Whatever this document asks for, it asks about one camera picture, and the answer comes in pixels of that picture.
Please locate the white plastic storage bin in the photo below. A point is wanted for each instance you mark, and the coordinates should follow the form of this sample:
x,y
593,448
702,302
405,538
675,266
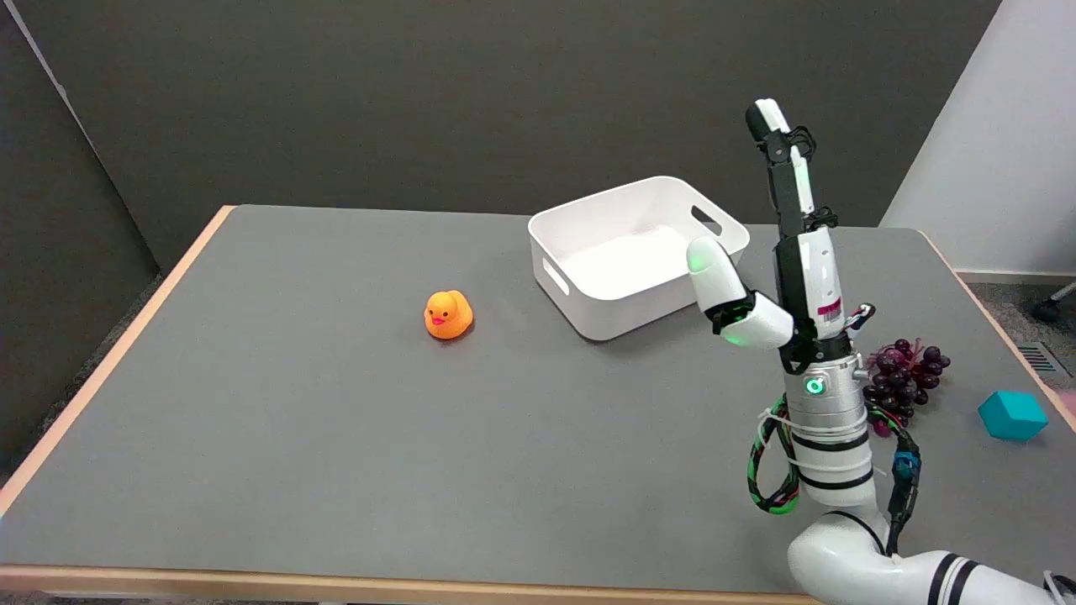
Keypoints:
x,y
626,260

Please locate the black chair caster wheel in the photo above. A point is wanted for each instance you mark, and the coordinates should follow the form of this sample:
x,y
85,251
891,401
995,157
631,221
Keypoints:
x,y
1046,311

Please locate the dark purple grape bunch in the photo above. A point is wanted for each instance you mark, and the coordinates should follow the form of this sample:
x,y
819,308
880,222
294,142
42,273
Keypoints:
x,y
904,378

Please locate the orange rubber duck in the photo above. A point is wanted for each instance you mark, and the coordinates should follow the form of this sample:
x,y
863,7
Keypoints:
x,y
447,315

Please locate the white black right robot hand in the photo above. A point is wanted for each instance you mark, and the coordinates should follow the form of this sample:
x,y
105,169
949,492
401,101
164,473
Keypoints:
x,y
809,277

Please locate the floor vent grille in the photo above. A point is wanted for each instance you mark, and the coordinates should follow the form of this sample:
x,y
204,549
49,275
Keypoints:
x,y
1042,360

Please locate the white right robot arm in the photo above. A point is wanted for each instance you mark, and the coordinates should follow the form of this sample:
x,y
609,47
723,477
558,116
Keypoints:
x,y
832,454

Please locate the teal cube block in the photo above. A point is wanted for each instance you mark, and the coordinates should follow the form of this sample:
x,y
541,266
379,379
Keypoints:
x,y
1012,415

